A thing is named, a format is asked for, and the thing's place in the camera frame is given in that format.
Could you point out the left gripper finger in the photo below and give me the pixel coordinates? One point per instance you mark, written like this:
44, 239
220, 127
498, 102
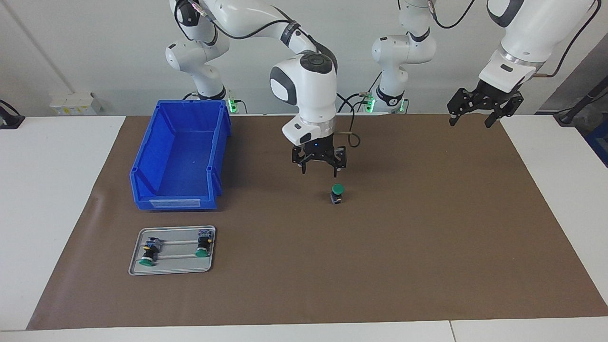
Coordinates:
463, 100
509, 105

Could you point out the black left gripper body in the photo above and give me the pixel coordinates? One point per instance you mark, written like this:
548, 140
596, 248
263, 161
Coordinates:
491, 92

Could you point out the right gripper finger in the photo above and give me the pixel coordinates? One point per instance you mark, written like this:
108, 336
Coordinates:
300, 159
339, 161

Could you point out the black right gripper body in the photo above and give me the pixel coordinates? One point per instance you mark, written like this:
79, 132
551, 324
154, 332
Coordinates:
319, 151

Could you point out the green push button switch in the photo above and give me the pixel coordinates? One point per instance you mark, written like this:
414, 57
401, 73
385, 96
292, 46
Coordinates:
337, 191
149, 251
203, 243

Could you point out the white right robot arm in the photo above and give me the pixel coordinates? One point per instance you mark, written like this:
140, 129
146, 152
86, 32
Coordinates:
313, 99

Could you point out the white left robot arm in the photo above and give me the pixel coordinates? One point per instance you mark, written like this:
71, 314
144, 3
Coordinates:
532, 33

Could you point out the black tripod stand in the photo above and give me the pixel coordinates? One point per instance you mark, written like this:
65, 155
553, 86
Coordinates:
570, 114

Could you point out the blue box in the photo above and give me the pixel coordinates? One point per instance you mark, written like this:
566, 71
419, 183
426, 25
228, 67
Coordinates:
599, 142

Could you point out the brown table mat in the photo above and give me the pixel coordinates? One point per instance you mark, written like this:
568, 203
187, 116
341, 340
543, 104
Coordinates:
380, 261

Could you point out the blue plastic storage bin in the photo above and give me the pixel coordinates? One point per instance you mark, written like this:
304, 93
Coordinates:
183, 161

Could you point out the silver metal tray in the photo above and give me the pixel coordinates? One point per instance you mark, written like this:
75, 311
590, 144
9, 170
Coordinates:
178, 263

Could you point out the white power strip box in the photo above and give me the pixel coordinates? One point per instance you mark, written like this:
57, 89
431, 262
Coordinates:
73, 104

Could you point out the black camera stand base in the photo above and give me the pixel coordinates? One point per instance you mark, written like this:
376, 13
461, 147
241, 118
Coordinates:
9, 121

